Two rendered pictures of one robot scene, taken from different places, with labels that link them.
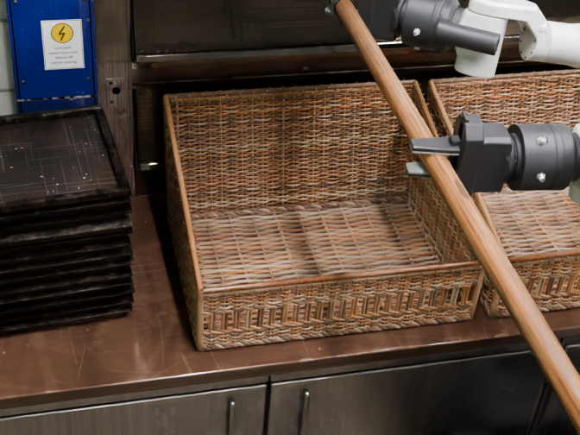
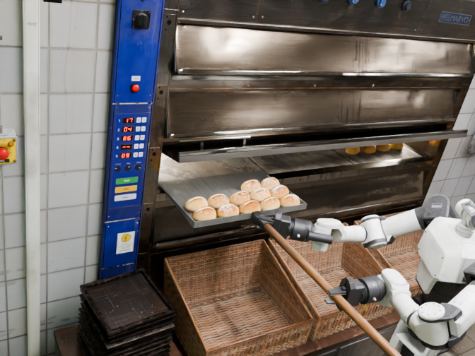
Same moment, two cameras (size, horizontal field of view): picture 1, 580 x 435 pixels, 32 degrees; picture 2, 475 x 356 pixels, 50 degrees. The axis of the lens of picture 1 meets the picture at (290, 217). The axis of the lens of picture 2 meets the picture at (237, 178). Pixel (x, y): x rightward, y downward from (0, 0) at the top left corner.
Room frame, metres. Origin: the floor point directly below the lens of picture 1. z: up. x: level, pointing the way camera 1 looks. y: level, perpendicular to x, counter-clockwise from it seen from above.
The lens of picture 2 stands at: (-0.06, 0.64, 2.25)
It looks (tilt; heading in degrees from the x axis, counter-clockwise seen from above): 27 degrees down; 341
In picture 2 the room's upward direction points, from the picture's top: 11 degrees clockwise
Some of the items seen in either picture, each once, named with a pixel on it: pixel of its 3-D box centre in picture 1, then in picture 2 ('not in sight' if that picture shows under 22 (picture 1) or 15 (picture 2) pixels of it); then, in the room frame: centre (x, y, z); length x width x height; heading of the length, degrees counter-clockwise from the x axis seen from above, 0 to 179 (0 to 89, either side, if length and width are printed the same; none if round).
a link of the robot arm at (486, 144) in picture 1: (500, 158); (357, 292); (1.11, -0.27, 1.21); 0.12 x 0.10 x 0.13; 99
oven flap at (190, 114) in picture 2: not in sight; (337, 107); (2.04, -0.52, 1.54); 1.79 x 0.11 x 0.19; 107
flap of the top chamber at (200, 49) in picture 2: not in sight; (353, 54); (2.04, -0.52, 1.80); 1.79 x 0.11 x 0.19; 107
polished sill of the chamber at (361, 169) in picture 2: not in sight; (315, 174); (2.06, -0.51, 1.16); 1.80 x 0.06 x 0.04; 107
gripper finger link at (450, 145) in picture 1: (435, 142); (336, 290); (1.10, -0.18, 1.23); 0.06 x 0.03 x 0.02; 99
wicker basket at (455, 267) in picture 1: (315, 204); (235, 301); (1.62, -0.05, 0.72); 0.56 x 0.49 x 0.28; 106
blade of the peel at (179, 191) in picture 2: not in sight; (232, 193); (1.76, 0.02, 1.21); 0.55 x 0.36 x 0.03; 107
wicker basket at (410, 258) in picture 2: not in sight; (408, 255); (1.96, -1.18, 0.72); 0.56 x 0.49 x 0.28; 106
